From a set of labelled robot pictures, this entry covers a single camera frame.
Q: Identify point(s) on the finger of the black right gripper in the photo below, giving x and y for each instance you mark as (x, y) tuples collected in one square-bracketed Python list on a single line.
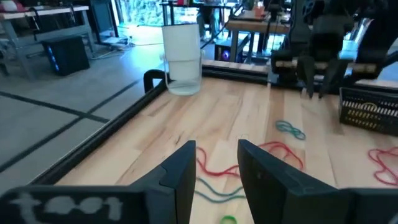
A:
[(307, 77), (331, 76)]

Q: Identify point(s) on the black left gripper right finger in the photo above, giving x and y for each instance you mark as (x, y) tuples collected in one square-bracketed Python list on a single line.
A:
[(295, 202)]

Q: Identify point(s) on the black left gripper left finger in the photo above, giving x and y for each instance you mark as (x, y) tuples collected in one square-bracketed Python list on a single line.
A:
[(93, 208)]

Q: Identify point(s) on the yellow rubber band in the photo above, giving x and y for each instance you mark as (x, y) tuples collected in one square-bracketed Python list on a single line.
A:
[(370, 104)]

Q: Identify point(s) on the teal rubber band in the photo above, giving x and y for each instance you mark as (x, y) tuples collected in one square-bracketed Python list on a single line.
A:
[(217, 201), (299, 136)]

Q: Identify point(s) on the green rubber band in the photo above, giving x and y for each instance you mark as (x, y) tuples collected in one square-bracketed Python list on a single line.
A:
[(228, 217)]

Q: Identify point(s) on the red rubber band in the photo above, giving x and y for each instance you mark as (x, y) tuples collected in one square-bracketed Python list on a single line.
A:
[(217, 172), (372, 154)]

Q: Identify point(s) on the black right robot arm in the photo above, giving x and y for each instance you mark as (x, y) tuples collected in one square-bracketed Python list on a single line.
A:
[(376, 37)]

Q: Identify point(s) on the black slotted plastic bin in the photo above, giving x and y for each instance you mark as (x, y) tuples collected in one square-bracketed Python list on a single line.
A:
[(367, 123)]

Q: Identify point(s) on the orange cup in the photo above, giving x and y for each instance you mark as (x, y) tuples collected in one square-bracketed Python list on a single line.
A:
[(259, 12)]

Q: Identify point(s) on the wooden table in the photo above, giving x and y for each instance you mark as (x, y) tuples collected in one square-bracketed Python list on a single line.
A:
[(255, 26)]

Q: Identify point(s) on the black computer tower purple light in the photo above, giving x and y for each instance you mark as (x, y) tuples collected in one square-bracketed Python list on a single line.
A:
[(225, 54)]

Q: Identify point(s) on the white cylindrical canister on stand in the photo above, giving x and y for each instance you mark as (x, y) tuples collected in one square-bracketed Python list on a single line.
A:
[(182, 46)]

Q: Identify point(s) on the black computer tower blue light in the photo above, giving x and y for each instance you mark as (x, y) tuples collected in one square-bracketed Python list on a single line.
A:
[(68, 54)]

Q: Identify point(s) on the grey-legged workbench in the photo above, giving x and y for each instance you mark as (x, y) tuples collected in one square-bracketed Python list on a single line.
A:
[(18, 14)]

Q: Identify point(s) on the black aluminium table frame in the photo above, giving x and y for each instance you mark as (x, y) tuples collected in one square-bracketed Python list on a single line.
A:
[(102, 132)]

